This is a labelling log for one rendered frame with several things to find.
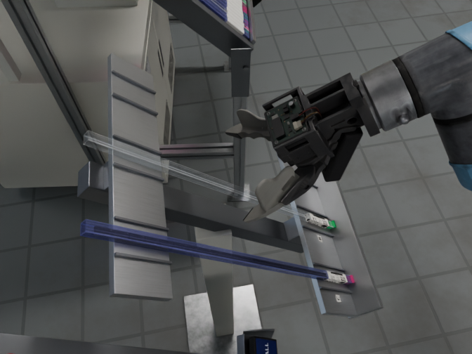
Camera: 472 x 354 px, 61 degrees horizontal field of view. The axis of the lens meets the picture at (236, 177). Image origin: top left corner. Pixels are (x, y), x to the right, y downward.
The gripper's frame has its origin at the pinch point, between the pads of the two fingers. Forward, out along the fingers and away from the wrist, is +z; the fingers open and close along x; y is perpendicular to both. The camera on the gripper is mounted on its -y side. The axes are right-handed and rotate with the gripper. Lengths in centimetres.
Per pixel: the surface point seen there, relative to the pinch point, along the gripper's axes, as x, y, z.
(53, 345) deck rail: 19.1, 13.7, 18.8
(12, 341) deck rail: 18.7, 17.7, 19.9
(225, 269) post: 3.2, -23.6, 16.7
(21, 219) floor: -54, -44, 114
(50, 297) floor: -20, -51, 102
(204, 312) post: -5, -76, 56
